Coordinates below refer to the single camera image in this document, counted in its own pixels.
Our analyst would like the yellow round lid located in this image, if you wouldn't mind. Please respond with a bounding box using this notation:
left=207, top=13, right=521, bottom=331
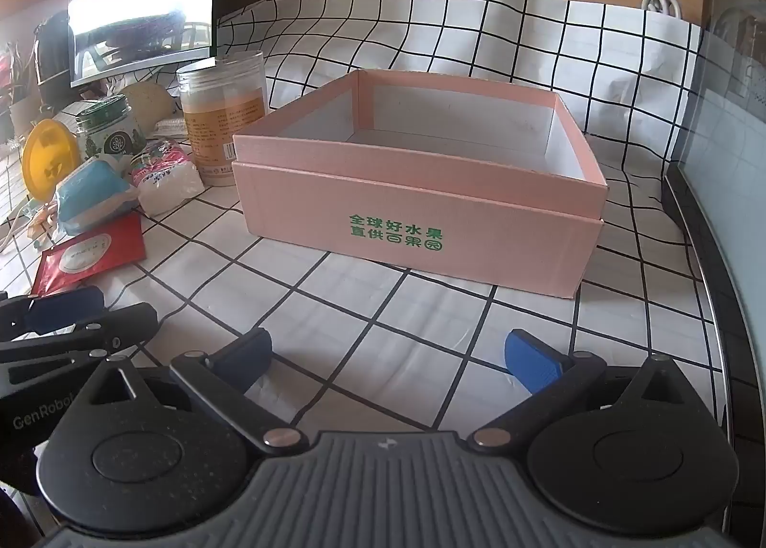
left=23, top=118, right=81, bottom=203

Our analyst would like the small white packet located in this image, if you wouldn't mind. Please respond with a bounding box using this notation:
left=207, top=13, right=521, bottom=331
left=146, top=117, right=188, bottom=139

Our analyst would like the clear plastic jar orange label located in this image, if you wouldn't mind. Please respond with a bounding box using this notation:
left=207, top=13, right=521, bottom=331
left=176, top=51, right=268, bottom=186

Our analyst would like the blue white packet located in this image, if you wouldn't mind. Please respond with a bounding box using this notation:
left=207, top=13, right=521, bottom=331
left=54, top=158, right=140, bottom=236

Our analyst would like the black monitor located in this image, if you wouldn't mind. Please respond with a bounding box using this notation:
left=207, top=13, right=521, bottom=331
left=68, top=0, right=219, bottom=89

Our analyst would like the green lid jar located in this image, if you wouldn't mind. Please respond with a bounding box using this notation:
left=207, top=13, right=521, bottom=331
left=75, top=94, right=147, bottom=174

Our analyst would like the beige round pouch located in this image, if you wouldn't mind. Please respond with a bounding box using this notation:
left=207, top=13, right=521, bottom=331
left=123, top=82, right=176, bottom=133

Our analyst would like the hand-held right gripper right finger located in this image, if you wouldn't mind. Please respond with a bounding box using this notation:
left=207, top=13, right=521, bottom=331
left=470, top=329, right=704, bottom=456

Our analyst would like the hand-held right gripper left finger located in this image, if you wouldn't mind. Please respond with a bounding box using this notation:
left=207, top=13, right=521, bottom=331
left=75, top=328, right=306, bottom=456

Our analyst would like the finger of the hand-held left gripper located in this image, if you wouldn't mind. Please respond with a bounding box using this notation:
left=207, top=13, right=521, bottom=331
left=0, top=304, right=159, bottom=368
left=0, top=285, right=105, bottom=339

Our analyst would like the red flat packet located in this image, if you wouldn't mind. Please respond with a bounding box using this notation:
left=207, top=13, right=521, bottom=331
left=30, top=214, right=147, bottom=297

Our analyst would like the glass panel black rim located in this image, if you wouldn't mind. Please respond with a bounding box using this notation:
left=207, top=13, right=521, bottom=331
left=661, top=0, right=766, bottom=465

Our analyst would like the pink cardboard box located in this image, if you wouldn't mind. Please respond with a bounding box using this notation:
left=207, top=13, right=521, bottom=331
left=232, top=68, right=608, bottom=300

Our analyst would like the pink white tissue packet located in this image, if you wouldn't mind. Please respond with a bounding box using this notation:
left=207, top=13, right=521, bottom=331
left=130, top=137, right=205, bottom=218

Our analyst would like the small beige packet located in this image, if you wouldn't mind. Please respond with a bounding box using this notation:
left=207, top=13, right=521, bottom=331
left=24, top=201, right=61, bottom=252

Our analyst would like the black bottle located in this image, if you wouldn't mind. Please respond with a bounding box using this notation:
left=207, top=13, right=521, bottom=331
left=34, top=12, right=76, bottom=106

